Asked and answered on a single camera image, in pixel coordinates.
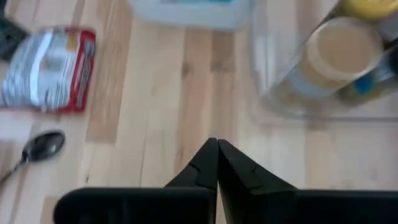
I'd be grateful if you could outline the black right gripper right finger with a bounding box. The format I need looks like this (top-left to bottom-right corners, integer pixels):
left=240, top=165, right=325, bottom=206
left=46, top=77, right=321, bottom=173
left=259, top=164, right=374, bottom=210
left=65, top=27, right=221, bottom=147
left=217, top=139, right=398, bottom=224

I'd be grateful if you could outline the clear plastic bin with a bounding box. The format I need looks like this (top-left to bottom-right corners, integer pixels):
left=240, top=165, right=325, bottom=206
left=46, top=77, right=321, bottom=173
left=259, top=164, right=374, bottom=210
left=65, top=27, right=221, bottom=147
left=249, top=0, right=398, bottom=123

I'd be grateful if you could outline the small black box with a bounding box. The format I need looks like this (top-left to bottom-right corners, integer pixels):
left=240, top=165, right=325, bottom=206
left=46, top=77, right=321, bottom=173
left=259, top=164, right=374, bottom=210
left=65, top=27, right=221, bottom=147
left=0, top=17, right=29, bottom=62

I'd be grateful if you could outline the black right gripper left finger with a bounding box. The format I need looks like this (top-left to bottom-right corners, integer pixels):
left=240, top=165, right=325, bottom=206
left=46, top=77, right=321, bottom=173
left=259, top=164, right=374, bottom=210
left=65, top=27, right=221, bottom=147
left=53, top=137, right=218, bottom=224

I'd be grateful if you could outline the black spoon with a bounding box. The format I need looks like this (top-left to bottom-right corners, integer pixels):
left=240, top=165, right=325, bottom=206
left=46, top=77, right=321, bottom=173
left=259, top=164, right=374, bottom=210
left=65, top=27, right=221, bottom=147
left=0, top=129, right=67, bottom=187

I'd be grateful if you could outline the white rectangular tray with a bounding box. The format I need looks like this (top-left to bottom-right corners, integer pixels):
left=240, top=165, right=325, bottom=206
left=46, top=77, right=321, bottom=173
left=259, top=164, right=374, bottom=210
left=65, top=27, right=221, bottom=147
left=127, top=0, right=251, bottom=31

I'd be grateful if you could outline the red ramen noodle packet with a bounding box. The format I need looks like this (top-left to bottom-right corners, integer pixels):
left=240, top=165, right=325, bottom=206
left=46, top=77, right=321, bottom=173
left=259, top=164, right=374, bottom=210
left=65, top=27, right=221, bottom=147
left=0, top=26, right=97, bottom=114

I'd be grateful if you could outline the tan-lidded spice jar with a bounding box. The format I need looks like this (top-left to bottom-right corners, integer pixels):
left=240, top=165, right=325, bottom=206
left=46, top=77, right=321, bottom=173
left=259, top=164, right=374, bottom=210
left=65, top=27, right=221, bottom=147
left=289, top=16, right=385, bottom=99

